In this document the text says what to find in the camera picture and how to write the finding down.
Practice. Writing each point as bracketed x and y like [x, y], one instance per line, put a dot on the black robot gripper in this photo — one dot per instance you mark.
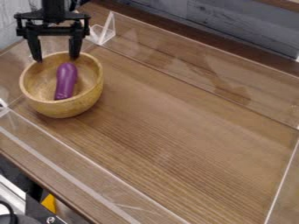
[33, 24]

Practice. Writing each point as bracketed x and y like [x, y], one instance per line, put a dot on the purple toy eggplant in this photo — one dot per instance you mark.
[67, 77]

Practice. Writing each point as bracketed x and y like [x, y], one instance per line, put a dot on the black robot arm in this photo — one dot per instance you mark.
[52, 7]

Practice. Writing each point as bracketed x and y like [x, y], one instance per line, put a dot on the brown wooden bowl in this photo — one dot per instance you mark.
[37, 84]

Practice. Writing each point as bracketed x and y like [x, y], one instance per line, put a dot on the clear acrylic table barrier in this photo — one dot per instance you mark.
[188, 143]

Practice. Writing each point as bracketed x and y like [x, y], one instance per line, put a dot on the yellow label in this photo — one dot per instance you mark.
[49, 203]

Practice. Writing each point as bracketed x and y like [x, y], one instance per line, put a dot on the clear acrylic corner bracket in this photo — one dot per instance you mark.
[101, 33]

